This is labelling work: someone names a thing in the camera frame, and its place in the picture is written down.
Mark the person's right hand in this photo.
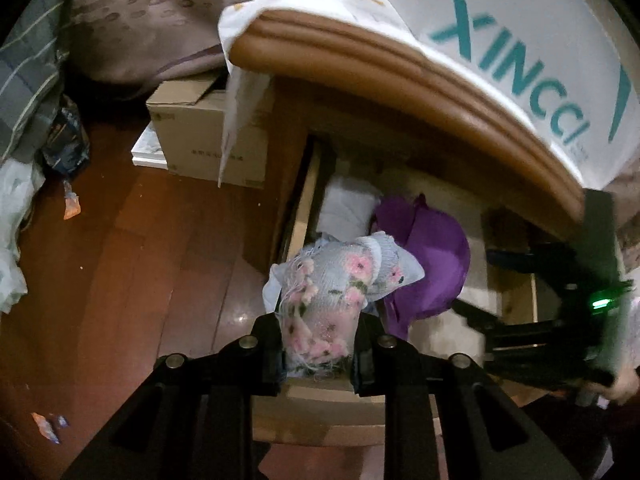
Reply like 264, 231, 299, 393
580, 365, 640, 406

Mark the floral grey sock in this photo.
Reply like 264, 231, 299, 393
263, 231, 426, 378

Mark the white sheer dotted fabric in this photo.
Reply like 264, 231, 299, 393
0, 160, 46, 313

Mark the brown cardboard box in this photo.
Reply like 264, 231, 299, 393
145, 71, 273, 190

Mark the purple garment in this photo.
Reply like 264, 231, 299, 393
372, 193, 472, 341

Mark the dark blue snack packet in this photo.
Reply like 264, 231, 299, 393
40, 95, 92, 178

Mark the white garment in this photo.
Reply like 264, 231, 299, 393
317, 175, 383, 241

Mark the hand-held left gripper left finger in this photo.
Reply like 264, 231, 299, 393
60, 312, 288, 480

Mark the small crumpled wrapper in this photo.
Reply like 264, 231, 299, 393
31, 411, 68, 445

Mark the leaf patterned bed sheet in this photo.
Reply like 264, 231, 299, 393
67, 0, 401, 91

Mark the wooden nightstand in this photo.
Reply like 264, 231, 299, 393
227, 10, 588, 281

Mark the orange wrapper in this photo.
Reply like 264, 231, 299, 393
61, 180, 82, 220

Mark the grey plaid cloth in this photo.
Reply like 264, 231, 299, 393
0, 0, 76, 161

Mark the flat white box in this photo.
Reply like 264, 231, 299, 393
131, 122, 171, 168

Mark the white cardboard box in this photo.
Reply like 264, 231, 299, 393
387, 0, 640, 191

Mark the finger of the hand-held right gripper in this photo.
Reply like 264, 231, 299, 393
451, 299, 566, 356
485, 242, 576, 286

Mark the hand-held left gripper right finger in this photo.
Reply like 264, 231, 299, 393
350, 314, 583, 480

